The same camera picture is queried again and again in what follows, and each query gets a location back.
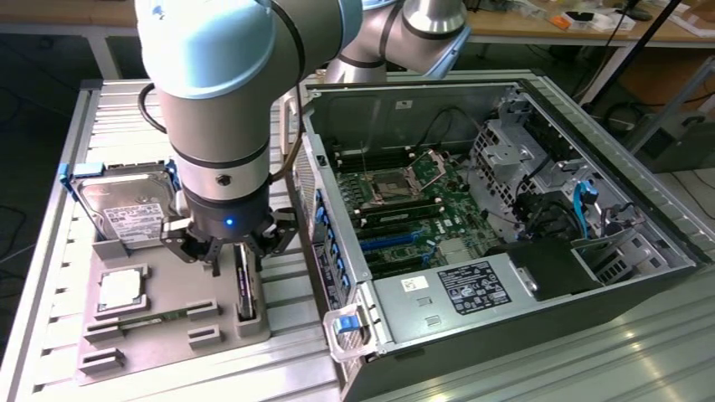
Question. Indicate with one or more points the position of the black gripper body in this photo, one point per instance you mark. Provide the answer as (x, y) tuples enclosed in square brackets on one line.
[(229, 222)]

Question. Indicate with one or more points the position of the graphics card with black fan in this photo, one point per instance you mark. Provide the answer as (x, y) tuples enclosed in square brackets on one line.
[(246, 289)]

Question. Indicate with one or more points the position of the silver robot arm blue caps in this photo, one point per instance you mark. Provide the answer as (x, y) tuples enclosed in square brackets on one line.
[(224, 63)]

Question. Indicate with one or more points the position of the grey parts rack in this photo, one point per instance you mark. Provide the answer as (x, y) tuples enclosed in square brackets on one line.
[(168, 285)]

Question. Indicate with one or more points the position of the hard disk in blue carrier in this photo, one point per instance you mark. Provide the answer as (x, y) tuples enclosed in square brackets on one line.
[(124, 209)]

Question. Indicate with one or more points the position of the silver CPU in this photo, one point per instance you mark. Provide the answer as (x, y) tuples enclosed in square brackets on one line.
[(120, 289)]

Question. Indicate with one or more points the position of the green RAM stick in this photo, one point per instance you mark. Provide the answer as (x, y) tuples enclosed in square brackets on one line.
[(149, 319)]

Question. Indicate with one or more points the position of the blue expansion slot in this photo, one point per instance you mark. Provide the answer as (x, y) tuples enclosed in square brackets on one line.
[(389, 242)]

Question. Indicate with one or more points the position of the installed black RAM stick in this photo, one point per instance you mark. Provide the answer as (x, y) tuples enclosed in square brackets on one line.
[(400, 211)]

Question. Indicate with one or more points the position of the CPU socket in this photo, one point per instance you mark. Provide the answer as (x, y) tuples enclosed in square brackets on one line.
[(389, 186)]

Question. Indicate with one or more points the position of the thin metal locking lever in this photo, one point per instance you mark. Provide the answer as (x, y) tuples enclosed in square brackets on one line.
[(366, 159)]

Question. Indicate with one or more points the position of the blue case latch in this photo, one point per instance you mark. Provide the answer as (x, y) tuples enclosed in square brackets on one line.
[(346, 324)]

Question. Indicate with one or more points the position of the grey power supply with labels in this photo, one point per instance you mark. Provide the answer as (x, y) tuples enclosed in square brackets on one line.
[(414, 310)]

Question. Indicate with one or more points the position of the silver chipset heat sink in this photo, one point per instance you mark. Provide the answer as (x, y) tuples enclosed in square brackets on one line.
[(454, 251)]

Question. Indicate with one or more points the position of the metal socket cover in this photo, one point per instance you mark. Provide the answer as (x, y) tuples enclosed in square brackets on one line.
[(430, 165)]

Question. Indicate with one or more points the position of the green motherboard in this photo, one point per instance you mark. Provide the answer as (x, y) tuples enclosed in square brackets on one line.
[(458, 209)]

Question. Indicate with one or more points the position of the metal disk bay cage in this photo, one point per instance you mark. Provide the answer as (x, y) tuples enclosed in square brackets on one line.
[(504, 155)]

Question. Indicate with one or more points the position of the black plastic cover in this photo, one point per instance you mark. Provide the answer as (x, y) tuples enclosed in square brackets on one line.
[(548, 268)]

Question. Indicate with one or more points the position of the open PC case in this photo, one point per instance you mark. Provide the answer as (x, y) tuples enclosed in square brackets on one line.
[(560, 335)]

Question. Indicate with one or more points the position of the wooden desk white legs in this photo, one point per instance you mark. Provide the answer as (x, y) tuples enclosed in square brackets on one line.
[(57, 10)]

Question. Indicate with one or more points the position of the black orange tray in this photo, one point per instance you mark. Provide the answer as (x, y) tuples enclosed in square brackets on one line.
[(576, 17)]

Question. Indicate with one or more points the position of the grey floor cabinet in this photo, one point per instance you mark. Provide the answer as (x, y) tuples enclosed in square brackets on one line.
[(682, 142)]

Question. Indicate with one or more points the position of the white box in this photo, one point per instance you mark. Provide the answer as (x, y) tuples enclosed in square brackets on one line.
[(612, 23)]

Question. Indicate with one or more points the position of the black tripod pole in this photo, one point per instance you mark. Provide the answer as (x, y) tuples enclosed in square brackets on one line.
[(642, 42)]

